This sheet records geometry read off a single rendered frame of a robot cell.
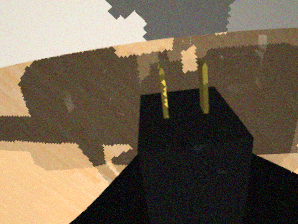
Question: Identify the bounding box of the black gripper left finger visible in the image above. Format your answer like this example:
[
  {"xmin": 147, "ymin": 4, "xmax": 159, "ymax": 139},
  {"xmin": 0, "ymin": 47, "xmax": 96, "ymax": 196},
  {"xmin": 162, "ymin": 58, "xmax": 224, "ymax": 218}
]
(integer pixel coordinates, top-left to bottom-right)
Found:
[{"xmin": 69, "ymin": 155, "xmax": 152, "ymax": 224}]

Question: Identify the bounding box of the black two-prong plug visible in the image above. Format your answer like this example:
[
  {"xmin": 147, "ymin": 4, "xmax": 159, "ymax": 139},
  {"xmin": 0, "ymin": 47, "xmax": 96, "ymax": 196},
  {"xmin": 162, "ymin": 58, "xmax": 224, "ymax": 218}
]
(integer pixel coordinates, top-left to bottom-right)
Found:
[{"xmin": 137, "ymin": 59, "xmax": 254, "ymax": 224}]

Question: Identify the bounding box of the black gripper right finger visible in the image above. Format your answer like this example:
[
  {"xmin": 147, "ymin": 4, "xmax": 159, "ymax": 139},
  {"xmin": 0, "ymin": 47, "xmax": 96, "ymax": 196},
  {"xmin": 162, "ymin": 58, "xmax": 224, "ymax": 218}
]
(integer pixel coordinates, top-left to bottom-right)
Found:
[{"xmin": 242, "ymin": 153, "xmax": 298, "ymax": 224}]

